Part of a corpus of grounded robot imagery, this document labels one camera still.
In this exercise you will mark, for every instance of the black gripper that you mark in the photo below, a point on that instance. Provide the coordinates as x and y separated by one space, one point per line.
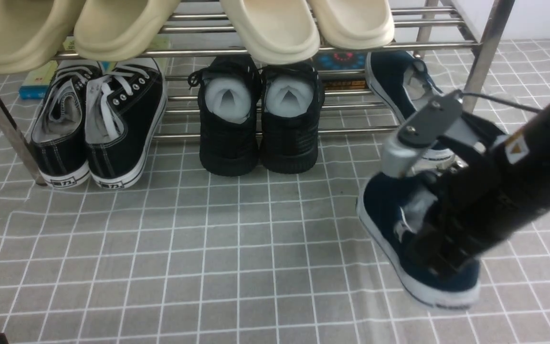
482 204

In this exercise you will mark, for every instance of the navy slip-on shoe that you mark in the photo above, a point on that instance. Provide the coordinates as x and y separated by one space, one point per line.
392 210
401 81

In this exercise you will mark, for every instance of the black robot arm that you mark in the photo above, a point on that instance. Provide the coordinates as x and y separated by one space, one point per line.
541 182

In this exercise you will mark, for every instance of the metal shoe rack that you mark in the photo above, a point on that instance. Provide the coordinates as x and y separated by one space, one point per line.
18 116

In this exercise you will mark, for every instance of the dark patterned box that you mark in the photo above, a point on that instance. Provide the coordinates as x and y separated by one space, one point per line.
341 71

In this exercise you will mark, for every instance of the cream slipper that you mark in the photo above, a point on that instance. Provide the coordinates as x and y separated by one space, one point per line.
275 32
354 24

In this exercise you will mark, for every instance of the grey checkered floor cloth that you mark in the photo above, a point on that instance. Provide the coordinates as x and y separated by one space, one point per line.
186 257

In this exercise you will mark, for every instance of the black lace sneaker right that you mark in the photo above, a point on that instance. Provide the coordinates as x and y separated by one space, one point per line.
123 110

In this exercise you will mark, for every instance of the black lace sneaker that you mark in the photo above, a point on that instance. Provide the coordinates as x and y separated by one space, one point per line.
123 110
58 135

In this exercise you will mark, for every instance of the beige slipper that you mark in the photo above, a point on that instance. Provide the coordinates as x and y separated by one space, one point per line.
32 31
117 30

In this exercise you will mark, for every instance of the black lace sneaker left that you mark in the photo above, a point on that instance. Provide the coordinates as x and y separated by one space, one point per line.
58 135

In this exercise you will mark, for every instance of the beige slipper far left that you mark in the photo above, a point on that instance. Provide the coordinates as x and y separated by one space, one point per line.
32 31

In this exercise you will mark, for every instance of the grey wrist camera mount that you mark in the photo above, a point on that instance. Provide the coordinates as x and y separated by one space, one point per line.
423 134

